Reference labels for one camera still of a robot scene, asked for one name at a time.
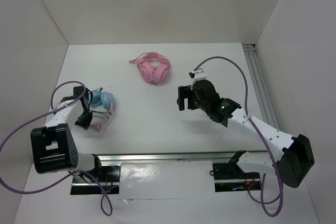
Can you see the aluminium front rail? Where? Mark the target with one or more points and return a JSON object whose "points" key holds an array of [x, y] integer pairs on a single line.
{"points": [[165, 157]]}

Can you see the aluminium right side rail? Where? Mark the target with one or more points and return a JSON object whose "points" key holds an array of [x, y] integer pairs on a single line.
{"points": [[263, 98]]}

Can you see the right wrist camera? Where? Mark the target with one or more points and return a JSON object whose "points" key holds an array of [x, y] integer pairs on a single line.
{"points": [[197, 75]]}

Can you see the pink blue cat-ear headphones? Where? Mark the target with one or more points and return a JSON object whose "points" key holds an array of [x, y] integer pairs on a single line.
{"points": [[107, 101]]}

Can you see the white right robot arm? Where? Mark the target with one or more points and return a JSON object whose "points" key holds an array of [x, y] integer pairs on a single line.
{"points": [[291, 157]]}

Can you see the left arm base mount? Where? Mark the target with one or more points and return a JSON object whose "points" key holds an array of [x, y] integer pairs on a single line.
{"points": [[108, 176]]}

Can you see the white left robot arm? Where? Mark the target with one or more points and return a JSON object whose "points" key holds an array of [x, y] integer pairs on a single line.
{"points": [[53, 145]]}

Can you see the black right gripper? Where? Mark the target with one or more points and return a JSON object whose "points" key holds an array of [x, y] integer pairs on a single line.
{"points": [[185, 92]]}

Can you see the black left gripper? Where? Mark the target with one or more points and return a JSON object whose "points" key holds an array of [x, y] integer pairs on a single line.
{"points": [[85, 124]]}

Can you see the pink wrapped headphones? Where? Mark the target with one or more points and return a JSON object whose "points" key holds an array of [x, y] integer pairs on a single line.
{"points": [[153, 67]]}

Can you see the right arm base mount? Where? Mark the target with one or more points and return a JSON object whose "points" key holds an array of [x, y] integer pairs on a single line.
{"points": [[229, 177]]}

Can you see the aluminium rail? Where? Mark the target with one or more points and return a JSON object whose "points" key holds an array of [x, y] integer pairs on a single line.
{"points": [[165, 157], [263, 98]]}

